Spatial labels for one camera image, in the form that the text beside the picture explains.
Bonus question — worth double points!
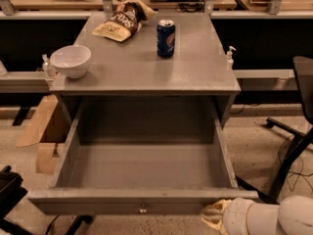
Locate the left hand sanitizer bottle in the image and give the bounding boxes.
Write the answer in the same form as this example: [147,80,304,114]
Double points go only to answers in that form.
[42,54,56,78]

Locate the hand sanitizer bottle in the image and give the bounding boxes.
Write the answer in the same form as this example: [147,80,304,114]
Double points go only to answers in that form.
[226,46,237,70]
[42,54,56,78]

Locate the right hand sanitizer bottle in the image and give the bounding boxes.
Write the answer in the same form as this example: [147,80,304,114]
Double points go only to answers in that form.
[226,46,237,70]

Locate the grey top drawer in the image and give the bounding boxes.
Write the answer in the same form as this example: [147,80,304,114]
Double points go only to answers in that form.
[29,97,256,214]

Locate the brown chips bag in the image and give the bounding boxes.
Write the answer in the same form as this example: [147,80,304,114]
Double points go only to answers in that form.
[92,0,157,42]

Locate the blue soda can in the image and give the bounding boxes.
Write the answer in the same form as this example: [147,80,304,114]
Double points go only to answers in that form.
[156,20,176,57]

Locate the white ceramic bowl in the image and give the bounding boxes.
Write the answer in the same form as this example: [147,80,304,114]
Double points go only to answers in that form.
[50,45,92,78]

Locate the black chair base left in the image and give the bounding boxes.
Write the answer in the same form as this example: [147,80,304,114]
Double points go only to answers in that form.
[0,165,32,235]

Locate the cardboard box on floor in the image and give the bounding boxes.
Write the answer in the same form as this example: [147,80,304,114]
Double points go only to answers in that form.
[17,95,69,174]

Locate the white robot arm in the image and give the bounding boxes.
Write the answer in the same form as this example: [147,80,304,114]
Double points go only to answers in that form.
[201,196,313,235]

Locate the black office chair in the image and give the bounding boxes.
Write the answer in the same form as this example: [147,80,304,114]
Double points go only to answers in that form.
[236,56,313,204]

